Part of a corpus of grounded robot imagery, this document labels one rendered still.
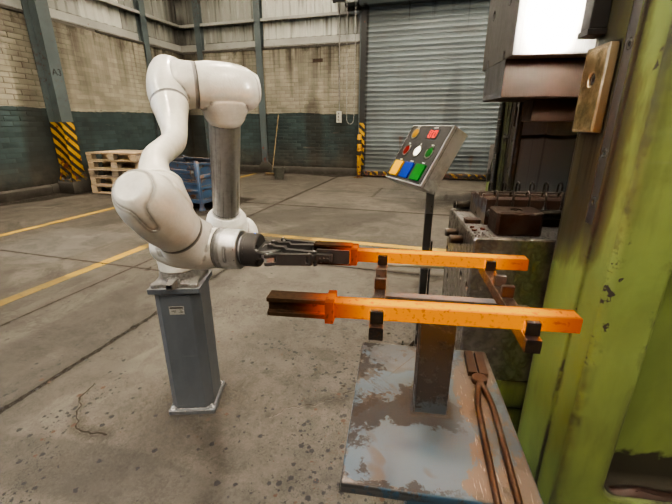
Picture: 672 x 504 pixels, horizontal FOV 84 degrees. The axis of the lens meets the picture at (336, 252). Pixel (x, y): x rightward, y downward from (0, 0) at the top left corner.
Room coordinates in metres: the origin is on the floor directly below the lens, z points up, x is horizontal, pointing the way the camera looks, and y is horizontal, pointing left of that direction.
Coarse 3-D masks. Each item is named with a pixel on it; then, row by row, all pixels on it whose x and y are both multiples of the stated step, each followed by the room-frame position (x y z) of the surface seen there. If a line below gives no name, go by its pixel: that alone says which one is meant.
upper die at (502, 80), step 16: (496, 64) 1.17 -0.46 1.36; (512, 64) 1.09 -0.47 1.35; (528, 64) 1.08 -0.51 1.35; (544, 64) 1.08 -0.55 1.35; (560, 64) 1.07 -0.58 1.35; (576, 64) 1.07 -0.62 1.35; (496, 80) 1.15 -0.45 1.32; (512, 80) 1.09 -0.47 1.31; (528, 80) 1.08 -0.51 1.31; (544, 80) 1.08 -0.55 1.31; (560, 80) 1.07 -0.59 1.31; (576, 80) 1.07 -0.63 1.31; (496, 96) 1.13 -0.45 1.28; (512, 96) 1.09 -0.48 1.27; (528, 96) 1.08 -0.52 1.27; (544, 96) 1.08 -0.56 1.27; (560, 96) 1.07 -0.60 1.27; (576, 96) 1.07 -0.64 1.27
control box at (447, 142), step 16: (416, 128) 1.85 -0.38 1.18; (432, 128) 1.73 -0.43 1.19; (448, 128) 1.61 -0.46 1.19; (416, 144) 1.77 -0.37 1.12; (432, 144) 1.65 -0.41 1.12; (448, 144) 1.58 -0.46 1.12; (416, 160) 1.69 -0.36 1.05; (432, 160) 1.58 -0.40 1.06; (448, 160) 1.58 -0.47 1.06; (432, 176) 1.56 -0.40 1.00; (432, 192) 1.56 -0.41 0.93
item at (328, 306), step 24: (288, 312) 0.50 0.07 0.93; (312, 312) 0.50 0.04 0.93; (336, 312) 0.49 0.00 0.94; (360, 312) 0.48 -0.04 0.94; (384, 312) 0.48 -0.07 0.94; (408, 312) 0.48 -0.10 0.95; (432, 312) 0.47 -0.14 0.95; (456, 312) 0.47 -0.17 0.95; (480, 312) 0.46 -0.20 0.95; (504, 312) 0.46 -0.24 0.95; (528, 312) 0.46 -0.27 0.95; (552, 312) 0.46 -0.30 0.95
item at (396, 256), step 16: (352, 256) 0.72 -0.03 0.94; (368, 256) 0.73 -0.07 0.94; (400, 256) 0.72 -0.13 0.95; (416, 256) 0.71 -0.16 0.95; (432, 256) 0.71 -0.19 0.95; (448, 256) 0.70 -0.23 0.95; (464, 256) 0.70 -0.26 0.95; (480, 256) 0.70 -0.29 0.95; (496, 256) 0.70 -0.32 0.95; (512, 256) 0.70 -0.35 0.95
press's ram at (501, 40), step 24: (504, 0) 1.17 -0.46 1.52; (528, 0) 1.04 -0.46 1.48; (552, 0) 1.03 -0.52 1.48; (576, 0) 1.02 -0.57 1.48; (504, 24) 1.14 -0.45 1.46; (528, 24) 1.04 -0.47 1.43; (552, 24) 1.03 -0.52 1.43; (576, 24) 1.02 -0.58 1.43; (504, 48) 1.11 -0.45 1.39; (528, 48) 1.04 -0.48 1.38; (552, 48) 1.03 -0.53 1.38; (576, 48) 1.02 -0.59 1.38
